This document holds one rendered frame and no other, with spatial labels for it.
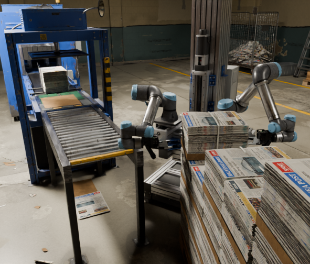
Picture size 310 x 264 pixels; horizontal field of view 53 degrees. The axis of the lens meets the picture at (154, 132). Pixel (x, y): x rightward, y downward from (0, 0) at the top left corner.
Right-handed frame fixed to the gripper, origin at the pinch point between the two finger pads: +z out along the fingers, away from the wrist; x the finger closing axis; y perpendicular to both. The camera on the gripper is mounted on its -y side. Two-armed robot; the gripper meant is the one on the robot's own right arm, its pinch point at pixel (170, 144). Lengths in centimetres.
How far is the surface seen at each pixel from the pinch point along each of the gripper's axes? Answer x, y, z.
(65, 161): -6, -5, -70
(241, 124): -22.1, 20.5, 39.6
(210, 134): -22.3, 15.3, 21.2
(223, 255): -90, -15, 11
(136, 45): 949, -18, 2
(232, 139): -22.1, 11.5, 35.2
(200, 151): -21.1, 3.9, 15.9
